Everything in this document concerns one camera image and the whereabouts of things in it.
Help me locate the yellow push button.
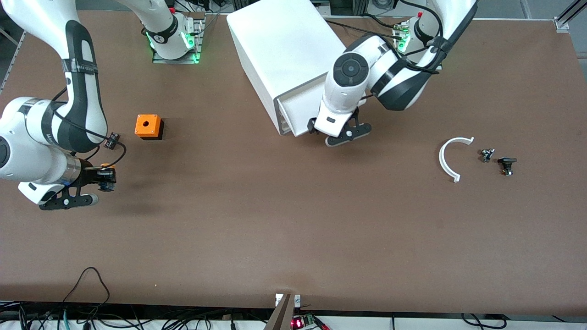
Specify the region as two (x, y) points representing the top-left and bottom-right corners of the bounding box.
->
(100, 163), (115, 191)

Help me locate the brown camera post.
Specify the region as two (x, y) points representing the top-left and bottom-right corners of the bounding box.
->
(264, 293), (295, 330)

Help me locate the short black cable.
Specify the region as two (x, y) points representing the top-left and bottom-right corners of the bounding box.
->
(461, 313), (505, 330)

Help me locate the black cable tangle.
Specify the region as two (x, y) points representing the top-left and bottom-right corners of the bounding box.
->
(0, 300), (276, 330)

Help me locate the looped black cable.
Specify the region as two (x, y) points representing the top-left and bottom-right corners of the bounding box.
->
(62, 267), (111, 305)

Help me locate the aluminium frame profile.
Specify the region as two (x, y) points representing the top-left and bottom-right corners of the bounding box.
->
(554, 0), (587, 32)

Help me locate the green circuit board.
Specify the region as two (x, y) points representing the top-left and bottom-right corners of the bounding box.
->
(291, 314), (331, 330)

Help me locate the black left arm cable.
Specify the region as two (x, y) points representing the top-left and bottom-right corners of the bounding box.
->
(358, 0), (448, 99)

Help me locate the orange box with hole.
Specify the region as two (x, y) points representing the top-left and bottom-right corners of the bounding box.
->
(134, 114), (165, 141)

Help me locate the thin black table cable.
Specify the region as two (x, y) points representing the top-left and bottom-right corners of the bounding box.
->
(325, 14), (397, 33)

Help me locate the small black switch part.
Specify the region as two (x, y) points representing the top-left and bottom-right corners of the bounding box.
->
(498, 157), (518, 177)

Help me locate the white curved plastic arc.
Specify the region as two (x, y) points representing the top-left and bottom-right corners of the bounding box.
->
(438, 137), (475, 183)

